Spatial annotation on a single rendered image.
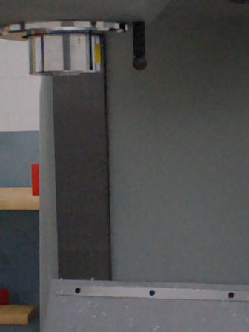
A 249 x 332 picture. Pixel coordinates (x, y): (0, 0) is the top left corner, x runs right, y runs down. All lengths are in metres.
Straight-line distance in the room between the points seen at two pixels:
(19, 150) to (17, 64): 0.49
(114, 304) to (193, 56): 0.27
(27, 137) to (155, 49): 4.20
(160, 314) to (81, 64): 0.44
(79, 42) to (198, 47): 0.39
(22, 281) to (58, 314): 4.25
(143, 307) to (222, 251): 0.10
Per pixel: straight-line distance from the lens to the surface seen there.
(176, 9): 0.76
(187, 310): 0.94
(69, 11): 0.52
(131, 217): 0.96
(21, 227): 5.18
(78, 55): 0.56
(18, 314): 4.62
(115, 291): 0.97
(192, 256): 0.95
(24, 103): 5.15
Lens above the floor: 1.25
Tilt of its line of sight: 3 degrees down
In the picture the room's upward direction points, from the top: 2 degrees counter-clockwise
